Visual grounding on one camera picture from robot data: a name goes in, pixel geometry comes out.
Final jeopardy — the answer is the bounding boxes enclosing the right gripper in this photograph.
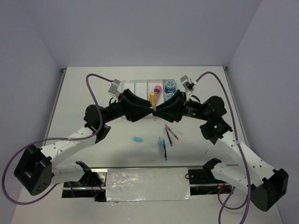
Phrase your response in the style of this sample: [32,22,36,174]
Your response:
[152,89,210,122]

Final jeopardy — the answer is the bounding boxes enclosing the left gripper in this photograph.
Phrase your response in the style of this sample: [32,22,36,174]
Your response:
[101,89,154,124]

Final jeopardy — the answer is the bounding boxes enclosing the blue jar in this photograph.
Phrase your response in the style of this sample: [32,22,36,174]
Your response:
[164,79,176,93]
[164,93,174,101]

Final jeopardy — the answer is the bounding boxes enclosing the orange highlighter cap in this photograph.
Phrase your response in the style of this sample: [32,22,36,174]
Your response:
[149,91,156,105]

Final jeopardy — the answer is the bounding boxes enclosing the pink tube of markers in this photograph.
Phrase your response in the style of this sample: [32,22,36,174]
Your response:
[154,85,162,98]

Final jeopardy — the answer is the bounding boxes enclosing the blue highlighter cap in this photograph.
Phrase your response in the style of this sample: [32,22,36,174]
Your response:
[133,136,143,142]

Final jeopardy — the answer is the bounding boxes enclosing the blue highlighter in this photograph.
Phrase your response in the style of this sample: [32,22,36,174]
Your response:
[158,137,164,155]

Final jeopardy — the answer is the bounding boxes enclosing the orange highlighter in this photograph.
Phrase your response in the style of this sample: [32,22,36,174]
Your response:
[151,103,157,122]

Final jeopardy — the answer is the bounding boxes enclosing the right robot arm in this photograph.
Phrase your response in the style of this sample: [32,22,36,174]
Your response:
[153,91,289,212]

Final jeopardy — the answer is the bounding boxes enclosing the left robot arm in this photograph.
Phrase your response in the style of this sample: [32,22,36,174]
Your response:
[14,89,153,196]

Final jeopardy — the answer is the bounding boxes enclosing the white divided organizer tray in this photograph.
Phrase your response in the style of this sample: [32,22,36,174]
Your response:
[119,78,180,120]

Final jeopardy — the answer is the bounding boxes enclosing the red pen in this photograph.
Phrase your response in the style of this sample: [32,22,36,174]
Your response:
[164,124,179,140]

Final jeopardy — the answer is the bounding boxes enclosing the dark blue pen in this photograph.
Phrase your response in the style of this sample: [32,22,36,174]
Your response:
[165,127,173,147]

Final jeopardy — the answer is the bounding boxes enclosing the teal pen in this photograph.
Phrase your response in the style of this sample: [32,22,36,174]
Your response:
[163,139,167,161]

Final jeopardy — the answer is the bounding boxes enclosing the silver foil tape patch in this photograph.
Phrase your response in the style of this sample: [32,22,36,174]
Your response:
[106,168,192,202]

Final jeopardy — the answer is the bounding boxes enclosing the right camera mount white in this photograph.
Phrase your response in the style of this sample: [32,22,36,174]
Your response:
[185,87,194,101]

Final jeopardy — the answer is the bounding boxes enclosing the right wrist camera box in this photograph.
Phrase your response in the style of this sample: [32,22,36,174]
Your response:
[180,75,192,89]

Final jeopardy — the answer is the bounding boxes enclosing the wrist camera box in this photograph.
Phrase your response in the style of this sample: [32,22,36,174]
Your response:
[180,75,192,89]
[108,79,121,91]

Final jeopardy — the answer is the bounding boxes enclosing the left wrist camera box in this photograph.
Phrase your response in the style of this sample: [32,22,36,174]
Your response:
[108,79,121,91]

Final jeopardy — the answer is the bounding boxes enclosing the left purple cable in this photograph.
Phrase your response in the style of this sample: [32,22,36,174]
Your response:
[2,74,115,205]

